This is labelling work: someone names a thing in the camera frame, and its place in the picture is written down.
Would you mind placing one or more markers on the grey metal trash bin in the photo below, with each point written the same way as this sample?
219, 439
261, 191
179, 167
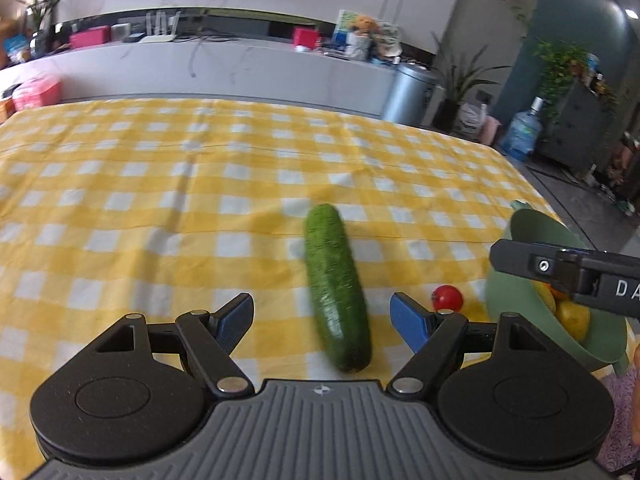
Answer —
410, 95

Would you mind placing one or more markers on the teddy bear toy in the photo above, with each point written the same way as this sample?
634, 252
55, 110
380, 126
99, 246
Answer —
359, 37

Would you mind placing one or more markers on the potted grass plant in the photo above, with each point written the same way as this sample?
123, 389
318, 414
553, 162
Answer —
41, 12

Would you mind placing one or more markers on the red box on cabinet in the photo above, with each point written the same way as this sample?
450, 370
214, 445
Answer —
305, 39

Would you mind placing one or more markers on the large yellow-green pear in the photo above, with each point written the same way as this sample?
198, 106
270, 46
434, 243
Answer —
544, 293

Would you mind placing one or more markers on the tall potted plant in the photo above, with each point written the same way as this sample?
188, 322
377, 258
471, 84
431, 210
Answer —
458, 73

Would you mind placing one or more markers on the small yellow pear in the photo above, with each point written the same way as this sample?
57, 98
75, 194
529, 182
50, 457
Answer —
574, 318

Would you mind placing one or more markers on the white marble tv cabinet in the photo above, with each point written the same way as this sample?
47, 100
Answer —
240, 69

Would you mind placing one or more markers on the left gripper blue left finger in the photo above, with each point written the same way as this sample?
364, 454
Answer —
231, 322

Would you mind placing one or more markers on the yellow checkered tablecloth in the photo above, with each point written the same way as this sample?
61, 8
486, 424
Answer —
163, 206

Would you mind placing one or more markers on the pink storage box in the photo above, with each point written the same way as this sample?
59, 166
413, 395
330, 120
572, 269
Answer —
43, 90

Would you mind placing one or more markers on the dark drawer cabinet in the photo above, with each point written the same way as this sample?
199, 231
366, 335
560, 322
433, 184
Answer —
574, 138

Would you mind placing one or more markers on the blue water jug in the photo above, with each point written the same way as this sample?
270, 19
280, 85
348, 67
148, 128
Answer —
521, 136

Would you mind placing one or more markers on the red cherry tomato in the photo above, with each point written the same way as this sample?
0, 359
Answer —
447, 298

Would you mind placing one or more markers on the green colander bowl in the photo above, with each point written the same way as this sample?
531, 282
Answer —
605, 348

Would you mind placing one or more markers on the right hand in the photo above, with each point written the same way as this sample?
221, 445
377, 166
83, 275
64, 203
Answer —
635, 419

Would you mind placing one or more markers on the white wifi router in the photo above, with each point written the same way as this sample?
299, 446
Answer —
160, 28

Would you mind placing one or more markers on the magenta box on cabinet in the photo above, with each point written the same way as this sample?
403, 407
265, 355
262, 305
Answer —
91, 37

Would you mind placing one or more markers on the green cucumber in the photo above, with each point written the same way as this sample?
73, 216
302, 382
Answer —
337, 298

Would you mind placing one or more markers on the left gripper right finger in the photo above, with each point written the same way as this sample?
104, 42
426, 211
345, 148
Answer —
412, 321

